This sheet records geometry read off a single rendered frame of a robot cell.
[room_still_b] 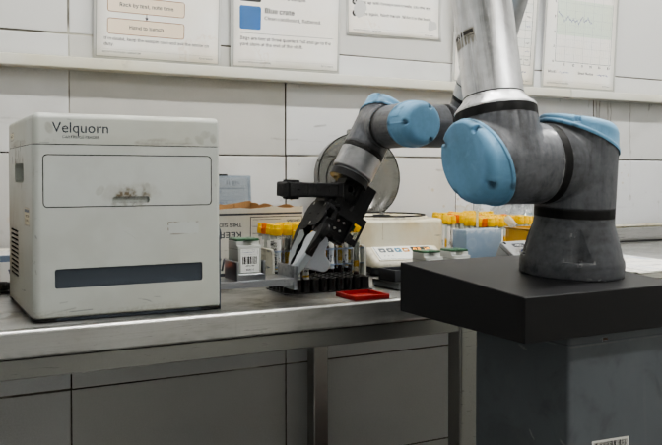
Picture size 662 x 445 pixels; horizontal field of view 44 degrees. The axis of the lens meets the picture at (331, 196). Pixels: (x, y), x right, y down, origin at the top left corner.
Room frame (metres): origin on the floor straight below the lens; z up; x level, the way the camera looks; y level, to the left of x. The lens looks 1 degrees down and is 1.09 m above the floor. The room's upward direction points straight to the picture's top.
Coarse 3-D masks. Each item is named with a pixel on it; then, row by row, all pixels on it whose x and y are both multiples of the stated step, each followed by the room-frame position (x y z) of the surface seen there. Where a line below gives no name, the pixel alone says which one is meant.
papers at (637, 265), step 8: (624, 256) 1.98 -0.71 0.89; (632, 256) 1.98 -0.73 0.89; (632, 264) 1.81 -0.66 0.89; (640, 264) 1.81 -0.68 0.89; (648, 264) 1.81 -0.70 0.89; (656, 264) 1.81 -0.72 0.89; (632, 272) 1.69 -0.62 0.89; (640, 272) 1.68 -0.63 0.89; (648, 272) 1.68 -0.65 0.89; (656, 272) 1.69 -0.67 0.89
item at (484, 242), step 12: (468, 228) 1.70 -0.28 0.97; (480, 228) 1.70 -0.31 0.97; (492, 228) 1.70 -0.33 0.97; (456, 240) 1.67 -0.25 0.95; (468, 240) 1.65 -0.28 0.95; (480, 240) 1.67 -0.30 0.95; (492, 240) 1.68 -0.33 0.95; (468, 252) 1.65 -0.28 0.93; (480, 252) 1.67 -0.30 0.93; (492, 252) 1.68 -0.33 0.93
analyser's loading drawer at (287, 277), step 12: (228, 264) 1.36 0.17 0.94; (264, 264) 1.34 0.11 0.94; (288, 264) 1.39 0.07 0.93; (228, 276) 1.36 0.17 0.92; (240, 276) 1.32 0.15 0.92; (252, 276) 1.33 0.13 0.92; (264, 276) 1.34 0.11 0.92; (276, 276) 1.39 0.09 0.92; (288, 276) 1.38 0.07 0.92; (228, 288) 1.31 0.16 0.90
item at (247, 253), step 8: (232, 240) 1.35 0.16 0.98; (232, 248) 1.35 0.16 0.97; (240, 248) 1.33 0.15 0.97; (248, 248) 1.34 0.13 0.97; (256, 248) 1.34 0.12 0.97; (232, 256) 1.35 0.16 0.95; (240, 256) 1.33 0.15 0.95; (248, 256) 1.34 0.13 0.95; (256, 256) 1.34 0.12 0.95; (240, 264) 1.33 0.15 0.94; (248, 264) 1.34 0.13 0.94; (256, 264) 1.34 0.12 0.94; (240, 272) 1.33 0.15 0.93; (248, 272) 1.34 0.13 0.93; (256, 272) 1.34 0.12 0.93
